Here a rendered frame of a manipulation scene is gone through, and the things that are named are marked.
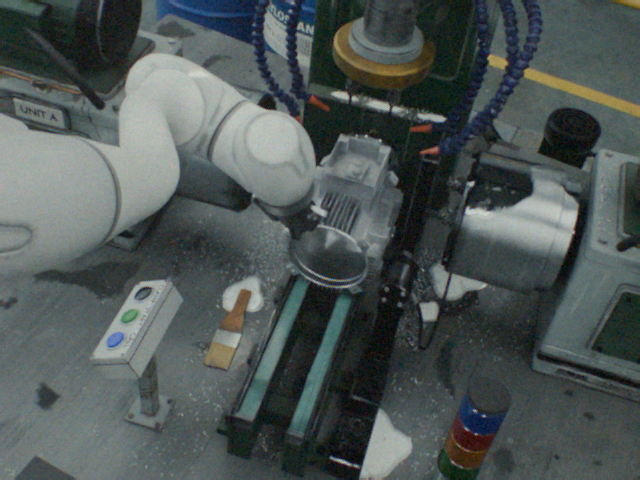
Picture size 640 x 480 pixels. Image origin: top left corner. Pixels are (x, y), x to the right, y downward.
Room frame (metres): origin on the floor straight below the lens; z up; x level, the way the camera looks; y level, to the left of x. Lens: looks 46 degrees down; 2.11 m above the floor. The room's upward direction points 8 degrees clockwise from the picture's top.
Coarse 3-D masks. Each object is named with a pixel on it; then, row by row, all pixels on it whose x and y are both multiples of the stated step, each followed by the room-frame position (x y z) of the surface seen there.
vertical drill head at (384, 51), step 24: (384, 0) 1.21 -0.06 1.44; (408, 0) 1.21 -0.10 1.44; (360, 24) 1.27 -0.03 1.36; (384, 24) 1.21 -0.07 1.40; (408, 24) 1.22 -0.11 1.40; (336, 48) 1.22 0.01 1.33; (360, 48) 1.20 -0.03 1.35; (384, 48) 1.20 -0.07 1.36; (408, 48) 1.21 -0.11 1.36; (432, 48) 1.26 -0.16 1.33; (360, 72) 1.17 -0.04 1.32; (384, 72) 1.17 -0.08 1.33; (408, 72) 1.18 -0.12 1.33
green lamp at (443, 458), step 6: (444, 444) 0.63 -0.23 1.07; (444, 450) 0.62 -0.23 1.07; (444, 456) 0.62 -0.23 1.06; (444, 462) 0.61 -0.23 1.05; (450, 462) 0.60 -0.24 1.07; (444, 468) 0.61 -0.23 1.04; (450, 468) 0.60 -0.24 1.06; (456, 468) 0.60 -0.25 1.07; (462, 468) 0.60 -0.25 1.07; (468, 468) 0.60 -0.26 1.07; (474, 468) 0.60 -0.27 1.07; (450, 474) 0.60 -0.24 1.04; (456, 474) 0.60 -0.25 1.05; (462, 474) 0.60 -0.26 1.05; (468, 474) 0.60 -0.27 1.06; (474, 474) 0.60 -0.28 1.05
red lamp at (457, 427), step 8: (456, 416) 0.63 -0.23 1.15; (456, 424) 0.62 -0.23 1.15; (456, 432) 0.61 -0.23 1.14; (464, 432) 0.60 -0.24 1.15; (472, 432) 0.60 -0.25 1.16; (496, 432) 0.61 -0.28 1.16; (456, 440) 0.61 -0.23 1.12; (464, 440) 0.60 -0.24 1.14; (472, 440) 0.60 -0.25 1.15; (480, 440) 0.60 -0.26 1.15; (488, 440) 0.60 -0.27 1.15; (464, 448) 0.60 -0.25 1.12; (472, 448) 0.60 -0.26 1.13; (480, 448) 0.60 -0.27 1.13
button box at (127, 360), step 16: (160, 288) 0.84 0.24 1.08; (128, 304) 0.82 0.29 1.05; (144, 304) 0.81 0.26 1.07; (160, 304) 0.81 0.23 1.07; (176, 304) 0.84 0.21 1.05; (144, 320) 0.77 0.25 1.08; (160, 320) 0.79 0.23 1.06; (128, 336) 0.74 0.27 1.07; (144, 336) 0.75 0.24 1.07; (160, 336) 0.77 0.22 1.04; (96, 352) 0.72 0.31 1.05; (112, 352) 0.71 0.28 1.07; (128, 352) 0.71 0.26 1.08; (144, 352) 0.73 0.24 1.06; (112, 368) 0.70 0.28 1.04; (128, 368) 0.69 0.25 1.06; (144, 368) 0.71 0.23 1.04
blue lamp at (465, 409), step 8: (464, 400) 0.62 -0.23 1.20; (464, 408) 0.62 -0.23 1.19; (472, 408) 0.61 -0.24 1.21; (464, 416) 0.61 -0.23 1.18; (472, 416) 0.60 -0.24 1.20; (480, 416) 0.60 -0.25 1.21; (488, 416) 0.60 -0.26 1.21; (496, 416) 0.60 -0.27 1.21; (504, 416) 0.61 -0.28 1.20; (464, 424) 0.61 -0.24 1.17; (472, 424) 0.60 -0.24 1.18; (480, 424) 0.60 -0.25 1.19; (488, 424) 0.60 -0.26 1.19; (496, 424) 0.60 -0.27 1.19; (480, 432) 0.60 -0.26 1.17; (488, 432) 0.60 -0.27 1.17
